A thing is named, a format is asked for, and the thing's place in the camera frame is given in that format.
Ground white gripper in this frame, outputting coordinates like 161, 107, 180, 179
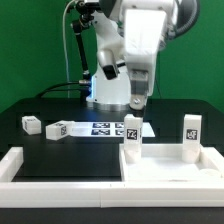
124, 9, 167, 117

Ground white square tabletop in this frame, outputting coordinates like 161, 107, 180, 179
119, 144, 224, 182

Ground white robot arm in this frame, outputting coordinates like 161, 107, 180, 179
84, 0, 200, 117

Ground white fiducial tag sheet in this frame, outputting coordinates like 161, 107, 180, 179
69, 121, 156, 138

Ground white U-shaped obstacle fence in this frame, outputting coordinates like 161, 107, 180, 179
0, 147, 224, 208

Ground black cables at base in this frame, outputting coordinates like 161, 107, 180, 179
34, 78, 93, 99

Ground white cable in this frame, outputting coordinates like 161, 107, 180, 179
62, 0, 78, 98

